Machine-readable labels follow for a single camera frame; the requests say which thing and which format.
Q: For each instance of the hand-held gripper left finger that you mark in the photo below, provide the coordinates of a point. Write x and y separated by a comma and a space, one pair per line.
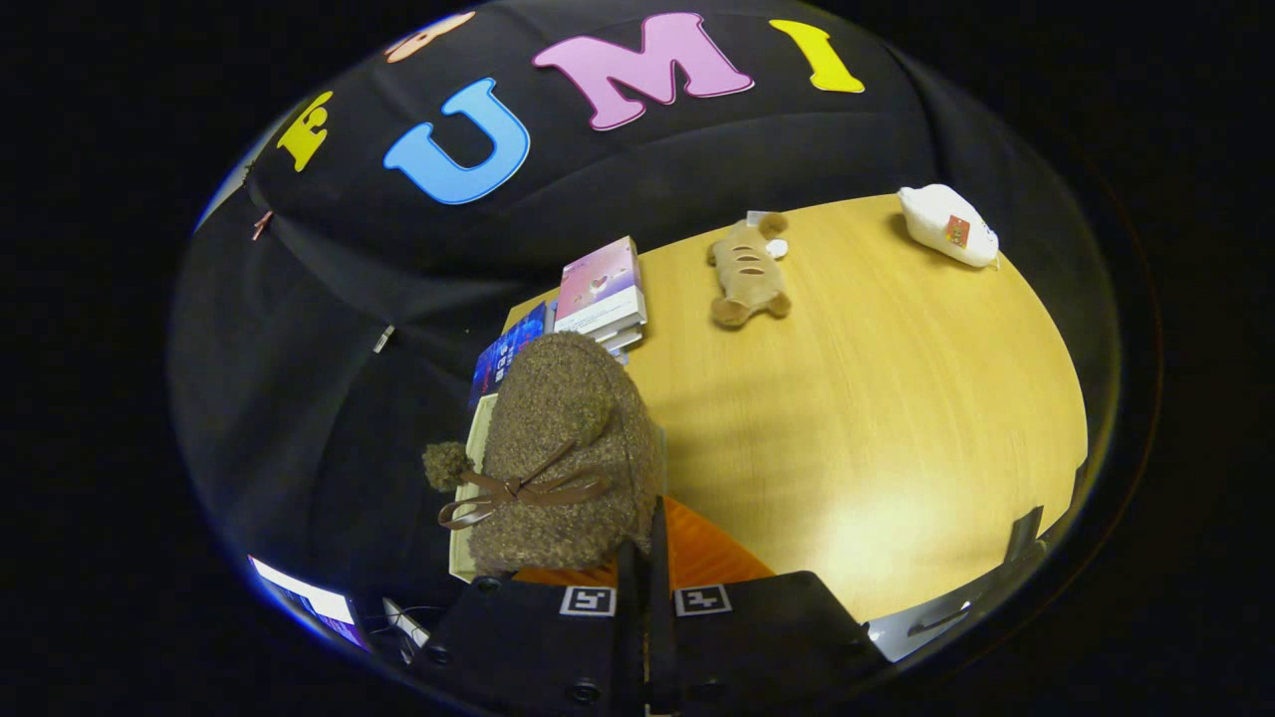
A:
630, 642

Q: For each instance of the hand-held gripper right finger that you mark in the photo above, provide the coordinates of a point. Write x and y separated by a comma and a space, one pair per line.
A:
662, 642

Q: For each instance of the green fabric storage box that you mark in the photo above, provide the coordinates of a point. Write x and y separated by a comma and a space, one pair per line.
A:
463, 538

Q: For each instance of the brown fuzzy shoe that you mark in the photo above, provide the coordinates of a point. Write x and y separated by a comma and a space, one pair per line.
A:
568, 408

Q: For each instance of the white book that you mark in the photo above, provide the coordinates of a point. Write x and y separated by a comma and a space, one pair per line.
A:
623, 339

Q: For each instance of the blue book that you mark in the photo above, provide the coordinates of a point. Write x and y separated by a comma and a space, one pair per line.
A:
508, 349

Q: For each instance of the computer screen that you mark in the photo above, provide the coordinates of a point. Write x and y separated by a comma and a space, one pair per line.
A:
309, 602

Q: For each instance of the tan plush toy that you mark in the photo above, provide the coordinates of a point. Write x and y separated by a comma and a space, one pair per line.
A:
747, 274

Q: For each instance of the black backdrop cloth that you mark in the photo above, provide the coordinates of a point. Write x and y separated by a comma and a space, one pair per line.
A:
329, 398

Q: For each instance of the silver clip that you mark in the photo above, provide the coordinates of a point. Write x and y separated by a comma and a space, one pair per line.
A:
383, 339

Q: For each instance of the white plush toy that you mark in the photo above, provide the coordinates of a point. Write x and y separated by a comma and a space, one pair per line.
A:
941, 224

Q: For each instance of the orange clip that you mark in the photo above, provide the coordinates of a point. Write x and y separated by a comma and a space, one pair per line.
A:
261, 224

